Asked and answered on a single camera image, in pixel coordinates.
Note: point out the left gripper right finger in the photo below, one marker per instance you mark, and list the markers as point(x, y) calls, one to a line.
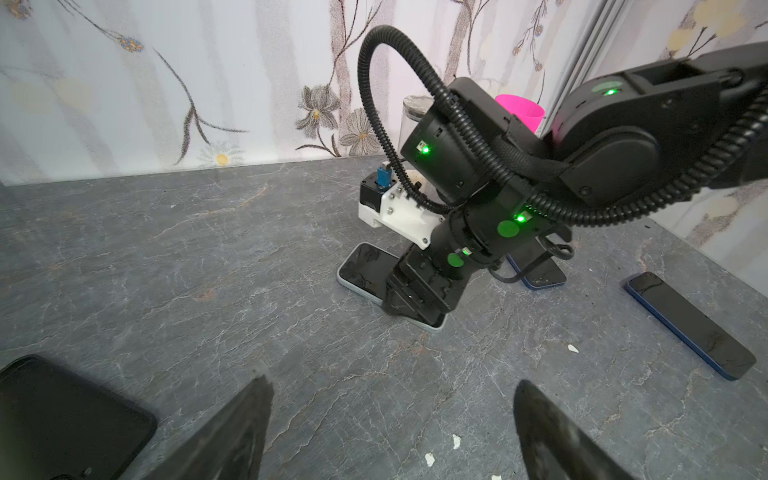
point(552, 445)

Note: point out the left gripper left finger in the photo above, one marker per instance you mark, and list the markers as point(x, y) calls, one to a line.
point(230, 445)

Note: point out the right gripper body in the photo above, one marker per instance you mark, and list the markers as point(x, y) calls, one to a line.
point(428, 290)

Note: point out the light blue phone case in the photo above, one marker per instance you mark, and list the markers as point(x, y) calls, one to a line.
point(406, 311)

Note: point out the blue-edged black phone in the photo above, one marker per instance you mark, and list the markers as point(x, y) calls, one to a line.
point(544, 276)

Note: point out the black purple-edged phone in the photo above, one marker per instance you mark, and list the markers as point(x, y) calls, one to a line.
point(365, 271)

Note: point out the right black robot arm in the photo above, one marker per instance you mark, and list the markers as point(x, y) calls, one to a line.
point(620, 148)

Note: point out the black phone case at left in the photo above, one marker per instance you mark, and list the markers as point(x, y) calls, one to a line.
point(56, 424)

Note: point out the black phone at right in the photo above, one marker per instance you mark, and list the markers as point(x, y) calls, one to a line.
point(714, 345)

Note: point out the clear jar with grains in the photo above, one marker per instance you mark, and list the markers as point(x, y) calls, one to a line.
point(414, 107)

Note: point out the pink plastic goblet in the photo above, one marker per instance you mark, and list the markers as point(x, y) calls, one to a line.
point(528, 112)

